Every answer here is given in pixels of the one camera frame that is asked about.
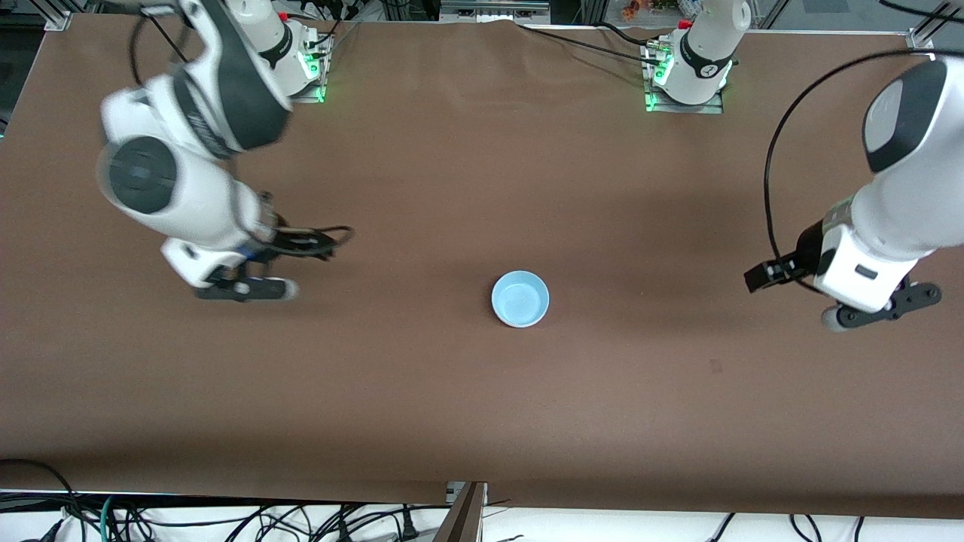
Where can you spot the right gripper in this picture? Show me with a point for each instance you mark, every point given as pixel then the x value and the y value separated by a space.
pixel 290 242

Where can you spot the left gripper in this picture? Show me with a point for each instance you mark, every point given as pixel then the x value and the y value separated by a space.
pixel 807 250

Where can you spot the light blue bowl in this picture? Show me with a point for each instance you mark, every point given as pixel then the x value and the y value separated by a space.
pixel 520 299

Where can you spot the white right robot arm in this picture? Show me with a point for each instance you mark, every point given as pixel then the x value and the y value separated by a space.
pixel 226 83

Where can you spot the brown table cover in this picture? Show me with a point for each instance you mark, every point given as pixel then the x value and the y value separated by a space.
pixel 452 188

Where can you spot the black power plug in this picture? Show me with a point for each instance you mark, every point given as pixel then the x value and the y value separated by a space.
pixel 408 525

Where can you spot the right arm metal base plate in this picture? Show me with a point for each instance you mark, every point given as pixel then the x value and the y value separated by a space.
pixel 316 90

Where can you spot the metal corner bracket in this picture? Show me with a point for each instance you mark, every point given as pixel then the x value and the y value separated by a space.
pixel 920 38
pixel 59 21

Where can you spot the grey metal frame box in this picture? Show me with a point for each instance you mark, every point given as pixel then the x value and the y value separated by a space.
pixel 493 9

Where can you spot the aluminium profile post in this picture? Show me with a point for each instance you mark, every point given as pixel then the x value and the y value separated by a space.
pixel 461 519

